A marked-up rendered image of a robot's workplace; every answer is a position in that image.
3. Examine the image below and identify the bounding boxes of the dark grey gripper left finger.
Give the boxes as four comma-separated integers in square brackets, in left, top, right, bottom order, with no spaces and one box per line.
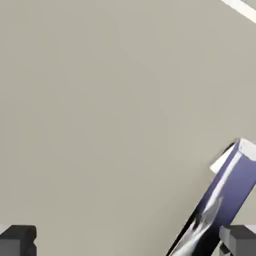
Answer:
[0,224,38,256]

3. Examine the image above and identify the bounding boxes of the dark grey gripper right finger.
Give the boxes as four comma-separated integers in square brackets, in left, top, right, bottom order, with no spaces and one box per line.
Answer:
[218,224,256,256]

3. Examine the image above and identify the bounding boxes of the beige cabinet door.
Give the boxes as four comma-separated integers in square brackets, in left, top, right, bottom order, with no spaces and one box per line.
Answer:
[0,0,256,256]

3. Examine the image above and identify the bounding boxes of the shiny metal door handle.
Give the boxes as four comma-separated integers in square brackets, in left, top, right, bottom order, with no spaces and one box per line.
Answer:
[165,137,256,256]

